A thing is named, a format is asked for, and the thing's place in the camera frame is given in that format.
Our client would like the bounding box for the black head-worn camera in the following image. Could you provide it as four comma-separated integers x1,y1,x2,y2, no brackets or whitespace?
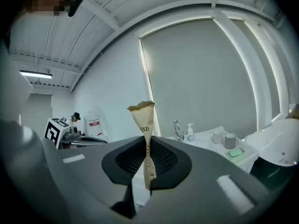
67,0,86,18

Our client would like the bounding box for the white mug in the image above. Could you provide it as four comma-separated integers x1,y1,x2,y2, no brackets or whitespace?
212,130,227,145

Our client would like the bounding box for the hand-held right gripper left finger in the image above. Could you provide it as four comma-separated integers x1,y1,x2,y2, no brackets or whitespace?
42,135,150,224

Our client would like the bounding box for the white pump soap bottle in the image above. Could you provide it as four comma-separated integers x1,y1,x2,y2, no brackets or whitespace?
186,123,195,141

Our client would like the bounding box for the grey roller blind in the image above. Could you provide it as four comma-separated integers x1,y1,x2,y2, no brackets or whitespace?
139,19,260,140

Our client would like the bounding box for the grey mug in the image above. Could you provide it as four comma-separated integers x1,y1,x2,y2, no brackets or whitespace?
223,133,240,150

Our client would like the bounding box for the white oval basin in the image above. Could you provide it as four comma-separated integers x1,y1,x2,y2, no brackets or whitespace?
244,118,299,168

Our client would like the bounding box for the ceiling tube light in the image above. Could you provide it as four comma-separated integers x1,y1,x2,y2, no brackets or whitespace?
19,70,53,79

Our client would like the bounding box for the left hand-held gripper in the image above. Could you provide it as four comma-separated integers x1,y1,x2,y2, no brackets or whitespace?
44,117,108,150

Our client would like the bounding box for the green soap dish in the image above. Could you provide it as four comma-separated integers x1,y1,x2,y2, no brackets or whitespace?
225,148,246,161

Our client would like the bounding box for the clear water bottle red label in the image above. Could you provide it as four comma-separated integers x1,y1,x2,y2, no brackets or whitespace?
84,106,108,142

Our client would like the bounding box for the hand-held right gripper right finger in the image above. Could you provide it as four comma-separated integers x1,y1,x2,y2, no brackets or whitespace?
139,136,279,224

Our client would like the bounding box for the chrome faucet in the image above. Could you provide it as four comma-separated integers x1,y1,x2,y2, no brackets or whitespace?
172,119,185,142

